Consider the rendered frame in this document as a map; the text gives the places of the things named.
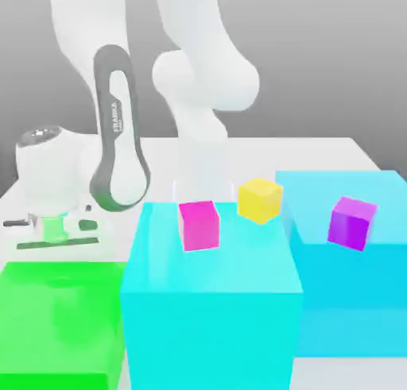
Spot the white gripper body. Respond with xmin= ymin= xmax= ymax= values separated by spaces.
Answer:
xmin=12 ymin=236 xmax=103 ymax=264

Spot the small magenta cube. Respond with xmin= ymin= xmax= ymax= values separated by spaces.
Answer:
xmin=178 ymin=199 xmax=221 ymax=253

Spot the small yellow cube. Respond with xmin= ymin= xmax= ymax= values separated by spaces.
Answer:
xmin=237 ymin=177 xmax=284 ymax=226

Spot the small purple cube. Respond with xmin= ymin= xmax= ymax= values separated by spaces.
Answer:
xmin=327 ymin=195 xmax=378 ymax=253

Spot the large green box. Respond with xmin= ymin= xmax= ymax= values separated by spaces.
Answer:
xmin=0 ymin=261 xmax=129 ymax=390

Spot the large cyan box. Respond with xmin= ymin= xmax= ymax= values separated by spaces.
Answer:
xmin=119 ymin=201 xmax=304 ymax=390

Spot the large sky blue box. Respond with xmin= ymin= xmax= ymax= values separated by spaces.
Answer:
xmin=275 ymin=169 xmax=407 ymax=358

